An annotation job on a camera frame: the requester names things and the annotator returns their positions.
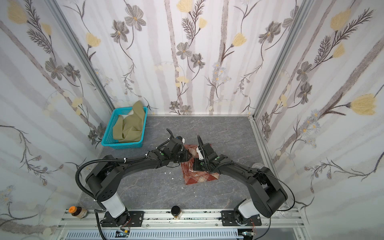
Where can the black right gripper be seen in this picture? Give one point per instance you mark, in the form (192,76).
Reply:
(201,160)

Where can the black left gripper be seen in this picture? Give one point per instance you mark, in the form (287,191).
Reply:
(182,151)

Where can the red plaid wool skirt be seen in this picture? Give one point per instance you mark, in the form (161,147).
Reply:
(191,176)

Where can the olive green skirt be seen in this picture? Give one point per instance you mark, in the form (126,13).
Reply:
(129,127)

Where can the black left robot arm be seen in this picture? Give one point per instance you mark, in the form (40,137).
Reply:
(100,179)

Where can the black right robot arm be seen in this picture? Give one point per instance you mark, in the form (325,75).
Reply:
(265,189)

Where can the clear tape roll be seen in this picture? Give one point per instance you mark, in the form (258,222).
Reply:
(258,166)

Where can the black knob jar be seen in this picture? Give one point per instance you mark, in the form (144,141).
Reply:
(176,212)

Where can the teal plastic basket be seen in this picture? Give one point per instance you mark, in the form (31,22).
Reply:
(109,141)

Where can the orange capped bottle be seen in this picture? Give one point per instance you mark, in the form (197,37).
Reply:
(78,212)

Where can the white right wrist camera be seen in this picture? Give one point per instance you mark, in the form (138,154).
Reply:
(200,153)

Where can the aluminium front rail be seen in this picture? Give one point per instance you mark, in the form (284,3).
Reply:
(206,224)

